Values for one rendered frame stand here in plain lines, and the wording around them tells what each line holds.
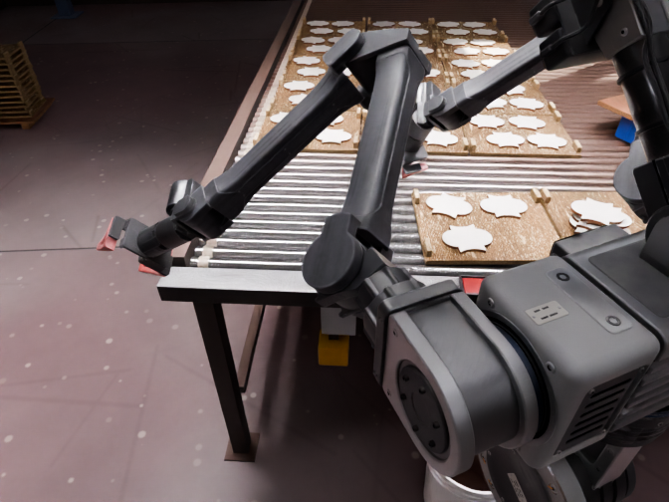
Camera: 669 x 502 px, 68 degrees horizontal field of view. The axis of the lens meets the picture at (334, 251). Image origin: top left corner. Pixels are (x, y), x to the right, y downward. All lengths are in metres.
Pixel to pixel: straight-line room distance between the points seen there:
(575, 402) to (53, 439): 2.17
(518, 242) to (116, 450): 1.69
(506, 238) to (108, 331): 1.94
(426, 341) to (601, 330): 0.15
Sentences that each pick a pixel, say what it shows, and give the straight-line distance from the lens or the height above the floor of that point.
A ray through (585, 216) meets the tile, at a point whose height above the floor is 0.99.
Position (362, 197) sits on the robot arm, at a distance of 0.63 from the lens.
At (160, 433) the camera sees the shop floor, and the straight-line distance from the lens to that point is 2.25.
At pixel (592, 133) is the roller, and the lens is 2.35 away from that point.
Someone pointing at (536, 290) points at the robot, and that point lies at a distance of 0.49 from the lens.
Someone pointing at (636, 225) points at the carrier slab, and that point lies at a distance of 1.77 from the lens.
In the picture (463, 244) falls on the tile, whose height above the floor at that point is 0.95.
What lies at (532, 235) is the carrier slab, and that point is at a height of 0.94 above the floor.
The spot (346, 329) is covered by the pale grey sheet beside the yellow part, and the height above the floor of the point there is 0.76.
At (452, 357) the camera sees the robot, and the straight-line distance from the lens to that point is 0.45.
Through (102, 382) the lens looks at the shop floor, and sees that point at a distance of 2.50.
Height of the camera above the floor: 1.84
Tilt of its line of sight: 40 degrees down
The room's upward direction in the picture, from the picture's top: 1 degrees counter-clockwise
